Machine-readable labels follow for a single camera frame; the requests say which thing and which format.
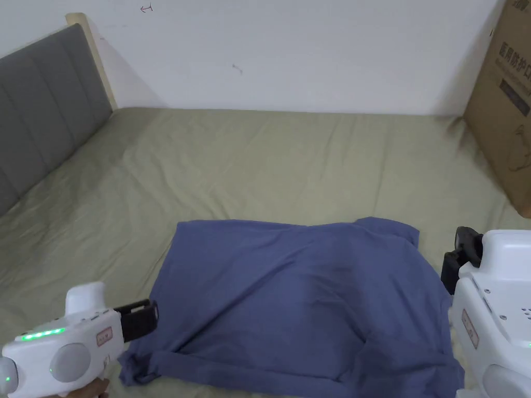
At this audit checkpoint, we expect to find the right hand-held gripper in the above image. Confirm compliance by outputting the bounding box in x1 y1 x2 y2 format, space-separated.
440 225 531 398

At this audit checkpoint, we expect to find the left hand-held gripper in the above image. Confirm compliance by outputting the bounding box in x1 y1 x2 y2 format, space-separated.
0 281 160 398

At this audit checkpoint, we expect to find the dark blue shirt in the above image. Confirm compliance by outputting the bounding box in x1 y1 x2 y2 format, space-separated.
118 216 465 398

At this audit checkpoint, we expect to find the person's left hand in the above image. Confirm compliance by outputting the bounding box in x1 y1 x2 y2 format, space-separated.
74 378 111 398

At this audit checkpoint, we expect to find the brown cardboard carton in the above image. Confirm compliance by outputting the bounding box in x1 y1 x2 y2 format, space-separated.
462 0 531 217

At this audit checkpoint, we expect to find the bed with pale green sheet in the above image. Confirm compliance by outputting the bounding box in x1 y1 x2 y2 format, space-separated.
0 107 531 398

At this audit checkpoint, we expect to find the grey padded headboard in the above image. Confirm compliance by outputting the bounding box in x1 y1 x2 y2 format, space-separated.
0 12 120 218

